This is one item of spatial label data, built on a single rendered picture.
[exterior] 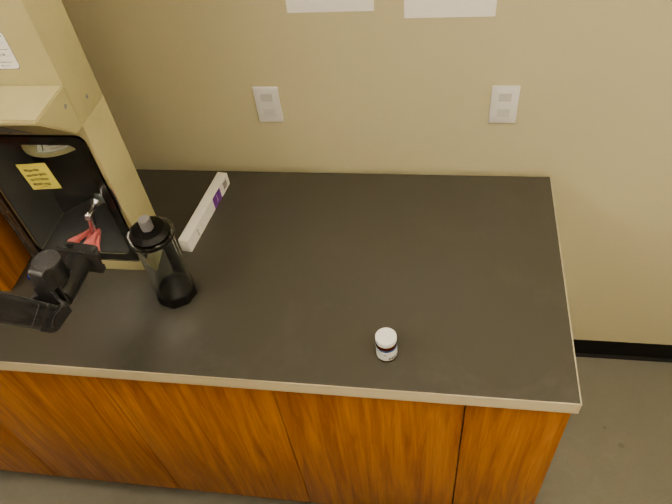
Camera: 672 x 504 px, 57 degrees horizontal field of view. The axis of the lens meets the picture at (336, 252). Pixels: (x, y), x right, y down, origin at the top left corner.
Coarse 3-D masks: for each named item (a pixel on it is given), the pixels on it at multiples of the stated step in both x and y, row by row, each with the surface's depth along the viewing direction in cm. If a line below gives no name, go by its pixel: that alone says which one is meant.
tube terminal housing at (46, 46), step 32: (0, 0) 109; (32, 0) 111; (32, 32) 113; (64, 32) 121; (32, 64) 118; (64, 64) 121; (96, 96) 133; (96, 128) 133; (96, 160) 135; (128, 160) 147; (128, 192) 148; (128, 224) 150
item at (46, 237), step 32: (0, 160) 138; (32, 160) 136; (64, 160) 135; (0, 192) 146; (32, 192) 144; (64, 192) 143; (96, 192) 141; (32, 224) 153; (64, 224) 152; (128, 256) 158
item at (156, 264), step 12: (156, 216) 144; (156, 252) 139; (168, 252) 142; (180, 252) 147; (144, 264) 143; (156, 264) 142; (168, 264) 143; (180, 264) 147; (156, 276) 145; (168, 276) 146; (180, 276) 148; (156, 288) 150; (168, 288) 149; (180, 288) 150
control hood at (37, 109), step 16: (0, 96) 120; (16, 96) 119; (32, 96) 119; (48, 96) 118; (64, 96) 121; (0, 112) 116; (16, 112) 116; (32, 112) 115; (48, 112) 117; (64, 112) 122; (16, 128) 120; (32, 128) 119; (48, 128) 119; (64, 128) 122
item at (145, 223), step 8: (144, 216) 138; (152, 216) 142; (136, 224) 141; (144, 224) 137; (152, 224) 139; (160, 224) 140; (168, 224) 141; (136, 232) 139; (144, 232) 139; (152, 232) 138; (160, 232) 138; (168, 232) 140; (136, 240) 138; (144, 240) 137; (152, 240) 137; (160, 240) 138
